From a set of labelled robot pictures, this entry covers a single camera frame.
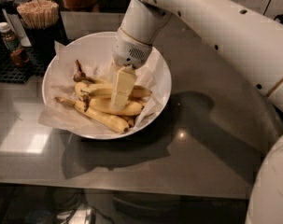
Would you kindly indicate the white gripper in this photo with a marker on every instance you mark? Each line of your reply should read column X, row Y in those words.
column 130, row 50

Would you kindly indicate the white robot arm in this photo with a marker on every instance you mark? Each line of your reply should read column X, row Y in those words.
column 250, row 42

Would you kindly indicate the top yellow banana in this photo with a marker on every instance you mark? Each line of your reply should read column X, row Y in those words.
column 105, row 90

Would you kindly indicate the middle yellow banana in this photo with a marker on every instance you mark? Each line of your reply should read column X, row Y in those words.
column 131, row 108

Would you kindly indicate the front long yellow banana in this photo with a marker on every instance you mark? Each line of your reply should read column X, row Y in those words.
column 112, row 122

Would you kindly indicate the white parchment paper liner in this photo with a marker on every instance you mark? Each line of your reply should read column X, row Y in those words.
column 91, row 56

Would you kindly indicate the black cup holder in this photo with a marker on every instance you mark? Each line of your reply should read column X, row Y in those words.
column 43, row 40

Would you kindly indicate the small dark red jar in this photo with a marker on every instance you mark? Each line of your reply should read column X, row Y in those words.
column 19, row 57

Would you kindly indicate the wooden stir sticks bundle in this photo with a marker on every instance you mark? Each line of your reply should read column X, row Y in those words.
column 39, row 14

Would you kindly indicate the black rubber mesh mat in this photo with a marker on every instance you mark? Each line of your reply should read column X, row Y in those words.
column 10, row 73

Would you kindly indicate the small brown sauce bottle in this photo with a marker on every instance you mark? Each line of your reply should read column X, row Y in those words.
column 9, row 37

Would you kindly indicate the dark lidded jar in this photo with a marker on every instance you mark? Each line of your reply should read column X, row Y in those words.
column 8, row 6

